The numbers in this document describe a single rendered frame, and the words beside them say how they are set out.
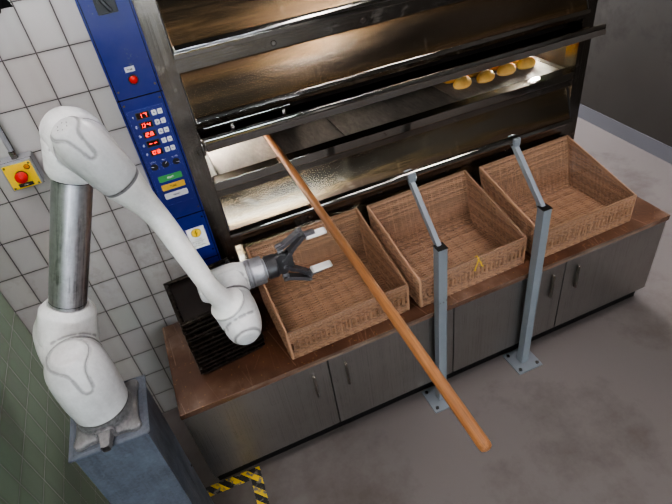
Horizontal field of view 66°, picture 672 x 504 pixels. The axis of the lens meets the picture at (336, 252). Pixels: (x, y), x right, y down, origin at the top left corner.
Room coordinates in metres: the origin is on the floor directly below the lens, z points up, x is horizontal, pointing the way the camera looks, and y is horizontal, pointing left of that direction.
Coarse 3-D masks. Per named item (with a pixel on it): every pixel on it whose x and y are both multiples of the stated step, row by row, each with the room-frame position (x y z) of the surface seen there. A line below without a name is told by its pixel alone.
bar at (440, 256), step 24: (504, 144) 1.83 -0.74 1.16; (432, 168) 1.74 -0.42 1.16; (528, 168) 1.78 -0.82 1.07; (360, 192) 1.65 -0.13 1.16; (288, 216) 1.57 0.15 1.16; (432, 240) 1.55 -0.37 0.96; (528, 288) 1.65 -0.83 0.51; (528, 312) 1.63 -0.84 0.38; (528, 336) 1.63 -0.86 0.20; (528, 360) 1.64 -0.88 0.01; (432, 408) 1.46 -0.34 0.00
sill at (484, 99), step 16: (528, 80) 2.37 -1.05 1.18; (544, 80) 2.34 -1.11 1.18; (560, 80) 2.37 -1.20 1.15; (480, 96) 2.28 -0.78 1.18; (496, 96) 2.26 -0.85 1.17; (512, 96) 2.29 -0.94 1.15; (432, 112) 2.19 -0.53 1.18; (448, 112) 2.19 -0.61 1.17; (464, 112) 2.21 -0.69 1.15; (384, 128) 2.11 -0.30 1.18; (400, 128) 2.11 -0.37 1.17; (320, 144) 2.06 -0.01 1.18; (336, 144) 2.03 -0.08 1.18; (352, 144) 2.05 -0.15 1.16; (272, 160) 1.98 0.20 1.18; (304, 160) 1.98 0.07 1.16; (224, 176) 1.91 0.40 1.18; (240, 176) 1.90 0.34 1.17; (256, 176) 1.92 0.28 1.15
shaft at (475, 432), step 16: (272, 144) 2.08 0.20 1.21; (288, 160) 1.91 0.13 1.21; (304, 192) 1.65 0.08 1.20; (320, 208) 1.52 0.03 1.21; (336, 240) 1.34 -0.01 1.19; (352, 256) 1.24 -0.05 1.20; (368, 272) 1.15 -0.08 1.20; (368, 288) 1.10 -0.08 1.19; (384, 304) 1.01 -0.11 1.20; (400, 320) 0.94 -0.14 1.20; (416, 352) 0.83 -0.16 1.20; (432, 368) 0.77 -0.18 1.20; (448, 384) 0.73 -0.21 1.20; (448, 400) 0.69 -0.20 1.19; (464, 416) 0.64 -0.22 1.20; (480, 432) 0.59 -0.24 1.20; (480, 448) 0.56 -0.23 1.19
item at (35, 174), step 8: (24, 152) 1.70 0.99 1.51; (0, 160) 1.67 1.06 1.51; (8, 160) 1.65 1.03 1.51; (16, 160) 1.64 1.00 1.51; (24, 160) 1.64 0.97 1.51; (32, 160) 1.65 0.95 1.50; (0, 168) 1.62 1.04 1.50; (8, 168) 1.62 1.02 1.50; (16, 168) 1.63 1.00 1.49; (24, 168) 1.63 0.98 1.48; (32, 168) 1.64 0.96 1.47; (40, 168) 1.70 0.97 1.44; (8, 176) 1.62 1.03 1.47; (32, 176) 1.64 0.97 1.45; (40, 176) 1.65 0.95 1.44; (16, 184) 1.62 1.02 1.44; (24, 184) 1.62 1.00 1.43; (32, 184) 1.63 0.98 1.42
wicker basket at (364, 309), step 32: (320, 224) 1.95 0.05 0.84; (352, 224) 1.98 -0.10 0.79; (320, 256) 1.90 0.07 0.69; (384, 256) 1.76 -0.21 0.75; (288, 288) 1.82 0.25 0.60; (320, 288) 1.79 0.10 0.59; (352, 288) 1.76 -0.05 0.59; (384, 288) 1.72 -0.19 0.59; (288, 320) 1.62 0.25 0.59; (320, 320) 1.45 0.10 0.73; (352, 320) 1.56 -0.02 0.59; (384, 320) 1.53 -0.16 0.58; (288, 352) 1.44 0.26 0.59
